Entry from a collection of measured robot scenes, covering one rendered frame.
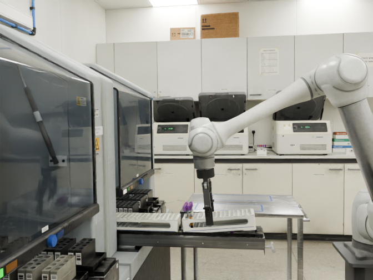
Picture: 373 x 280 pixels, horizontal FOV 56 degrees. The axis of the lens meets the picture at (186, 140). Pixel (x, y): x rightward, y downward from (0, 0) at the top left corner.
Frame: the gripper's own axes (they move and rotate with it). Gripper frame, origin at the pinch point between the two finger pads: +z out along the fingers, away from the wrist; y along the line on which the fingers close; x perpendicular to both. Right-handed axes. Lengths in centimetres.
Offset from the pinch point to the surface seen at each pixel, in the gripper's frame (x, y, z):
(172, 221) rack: 15.1, -5.0, -0.4
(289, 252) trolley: -39, 67, 43
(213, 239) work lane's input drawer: -1.1, -6.7, 7.6
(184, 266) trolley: 18.4, 26.9, 31.6
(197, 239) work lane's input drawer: 5.4, -6.7, 7.4
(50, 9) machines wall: 135, 152, -154
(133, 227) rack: 32.2, -4.7, 1.1
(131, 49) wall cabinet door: 94, 258, -135
